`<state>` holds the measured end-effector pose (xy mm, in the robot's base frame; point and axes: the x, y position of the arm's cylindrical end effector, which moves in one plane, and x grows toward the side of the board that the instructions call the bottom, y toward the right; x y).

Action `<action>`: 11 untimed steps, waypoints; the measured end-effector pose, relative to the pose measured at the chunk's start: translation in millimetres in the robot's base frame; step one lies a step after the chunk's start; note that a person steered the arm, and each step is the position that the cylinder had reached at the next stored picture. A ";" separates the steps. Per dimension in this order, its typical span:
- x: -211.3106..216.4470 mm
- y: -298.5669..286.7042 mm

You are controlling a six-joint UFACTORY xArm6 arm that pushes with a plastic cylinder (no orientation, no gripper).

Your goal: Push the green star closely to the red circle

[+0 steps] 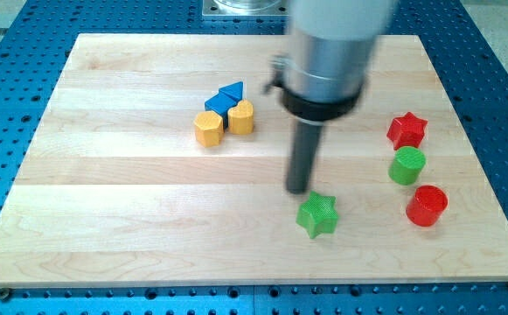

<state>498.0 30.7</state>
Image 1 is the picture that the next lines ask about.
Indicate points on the yellow hexagon block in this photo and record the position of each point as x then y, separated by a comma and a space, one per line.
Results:
208, 128

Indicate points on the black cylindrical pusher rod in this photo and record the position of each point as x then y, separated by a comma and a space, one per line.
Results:
305, 143

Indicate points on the green cylinder block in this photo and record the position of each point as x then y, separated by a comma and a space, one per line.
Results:
407, 165

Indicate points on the blue cube block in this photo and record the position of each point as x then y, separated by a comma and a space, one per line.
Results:
220, 104

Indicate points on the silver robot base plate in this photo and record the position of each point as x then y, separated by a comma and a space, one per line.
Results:
228, 8

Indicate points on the green star block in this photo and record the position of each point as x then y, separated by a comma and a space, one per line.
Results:
318, 215

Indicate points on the red star block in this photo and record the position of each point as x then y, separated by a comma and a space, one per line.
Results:
407, 130

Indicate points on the wooden board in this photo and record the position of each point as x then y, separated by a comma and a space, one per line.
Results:
115, 190

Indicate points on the yellow heart block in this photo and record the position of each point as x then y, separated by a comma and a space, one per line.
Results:
241, 118

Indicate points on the blue triangle block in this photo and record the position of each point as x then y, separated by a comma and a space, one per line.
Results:
233, 91

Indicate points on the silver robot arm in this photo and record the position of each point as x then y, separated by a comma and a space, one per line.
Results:
322, 74

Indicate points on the red cylinder block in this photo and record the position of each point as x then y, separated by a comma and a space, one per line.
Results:
427, 205

